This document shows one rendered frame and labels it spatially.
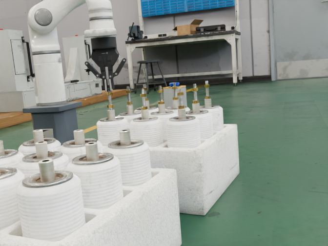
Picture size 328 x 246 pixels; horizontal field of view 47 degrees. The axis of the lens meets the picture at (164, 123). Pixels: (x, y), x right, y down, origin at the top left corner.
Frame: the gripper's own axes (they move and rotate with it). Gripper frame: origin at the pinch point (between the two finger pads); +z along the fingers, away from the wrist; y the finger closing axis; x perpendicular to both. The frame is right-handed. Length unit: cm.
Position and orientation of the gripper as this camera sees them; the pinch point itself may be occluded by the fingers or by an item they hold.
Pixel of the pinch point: (108, 85)
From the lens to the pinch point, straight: 118.0
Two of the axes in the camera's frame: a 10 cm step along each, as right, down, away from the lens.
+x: 0.5, 1.6, -9.9
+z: 0.8, 9.8, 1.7
